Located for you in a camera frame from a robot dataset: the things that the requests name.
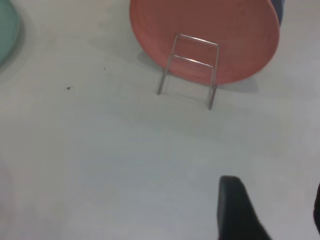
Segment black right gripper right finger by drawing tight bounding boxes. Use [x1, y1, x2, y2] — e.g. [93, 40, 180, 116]
[312, 182, 320, 226]

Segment metal wire plate rack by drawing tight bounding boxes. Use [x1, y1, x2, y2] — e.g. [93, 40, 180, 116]
[156, 33, 221, 111]

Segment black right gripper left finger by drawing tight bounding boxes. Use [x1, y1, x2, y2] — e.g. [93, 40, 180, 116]
[216, 175, 275, 240]

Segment pink plate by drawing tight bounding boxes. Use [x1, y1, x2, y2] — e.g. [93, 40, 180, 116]
[129, 0, 281, 86]

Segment green plate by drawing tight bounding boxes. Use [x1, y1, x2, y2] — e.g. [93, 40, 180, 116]
[0, 0, 22, 68]

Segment navy blue plate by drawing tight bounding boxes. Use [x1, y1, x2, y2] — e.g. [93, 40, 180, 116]
[270, 0, 286, 28]

